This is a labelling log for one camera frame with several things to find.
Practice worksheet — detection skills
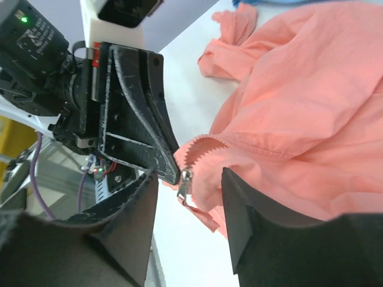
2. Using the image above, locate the left wrist camera white silver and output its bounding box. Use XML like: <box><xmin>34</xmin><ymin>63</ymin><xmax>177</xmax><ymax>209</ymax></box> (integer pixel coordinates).
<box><xmin>80</xmin><ymin>0</ymin><xmax>163</xmax><ymax>48</ymax></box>

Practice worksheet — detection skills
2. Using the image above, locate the salmon pink hooded jacket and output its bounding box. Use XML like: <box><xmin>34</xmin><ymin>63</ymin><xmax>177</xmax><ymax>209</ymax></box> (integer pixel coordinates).
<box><xmin>175</xmin><ymin>1</ymin><xmax>382</xmax><ymax>234</ymax></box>

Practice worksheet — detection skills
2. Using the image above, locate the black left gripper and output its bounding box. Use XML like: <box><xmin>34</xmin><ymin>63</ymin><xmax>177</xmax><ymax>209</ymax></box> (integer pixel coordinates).
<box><xmin>74</xmin><ymin>42</ymin><xmax>180</xmax><ymax>184</ymax></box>

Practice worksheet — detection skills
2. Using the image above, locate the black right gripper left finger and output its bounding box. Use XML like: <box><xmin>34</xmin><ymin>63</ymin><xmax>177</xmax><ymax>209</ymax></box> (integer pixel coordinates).
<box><xmin>1</xmin><ymin>170</ymin><xmax>159</xmax><ymax>286</ymax></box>

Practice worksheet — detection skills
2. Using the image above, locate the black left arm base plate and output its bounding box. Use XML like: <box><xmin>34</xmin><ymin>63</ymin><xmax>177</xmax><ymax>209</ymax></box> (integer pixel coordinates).
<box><xmin>105</xmin><ymin>163</ymin><xmax>139</xmax><ymax>194</ymax></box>

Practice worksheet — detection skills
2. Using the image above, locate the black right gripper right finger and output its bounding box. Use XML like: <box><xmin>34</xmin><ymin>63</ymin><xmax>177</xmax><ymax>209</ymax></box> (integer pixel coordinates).
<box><xmin>221</xmin><ymin>168</ymin><xmax>382</xmax><ymax>286</ymax></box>

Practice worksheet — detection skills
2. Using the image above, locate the silver metal zipper pull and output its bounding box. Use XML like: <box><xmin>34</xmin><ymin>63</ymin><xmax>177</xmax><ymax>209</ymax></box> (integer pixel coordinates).
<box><xmin>177</xmin><ymin>168</ymin><xmax>193</xmax><ymax>204</ymax></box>

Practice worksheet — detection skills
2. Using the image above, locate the grey slotted cable duct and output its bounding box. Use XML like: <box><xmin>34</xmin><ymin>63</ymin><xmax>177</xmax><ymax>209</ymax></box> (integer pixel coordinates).
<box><xmin>95</xmin><ymin>176</ymin><xmax>110</xmax><ymax>204</ymax></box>

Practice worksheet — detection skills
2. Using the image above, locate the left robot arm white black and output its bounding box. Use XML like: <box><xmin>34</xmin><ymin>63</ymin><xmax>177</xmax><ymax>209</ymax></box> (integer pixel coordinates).
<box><xmin>1</xmin><ymin>1</ymin><xmax>180</xmax><ymax>184</ymax></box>

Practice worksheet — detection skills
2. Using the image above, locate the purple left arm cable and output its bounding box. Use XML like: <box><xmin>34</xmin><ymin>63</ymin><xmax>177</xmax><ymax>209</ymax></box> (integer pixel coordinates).
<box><xmin>29</xmin><ymin>131</ymin><xmax>90</xmax><ymax>221</ymax></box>

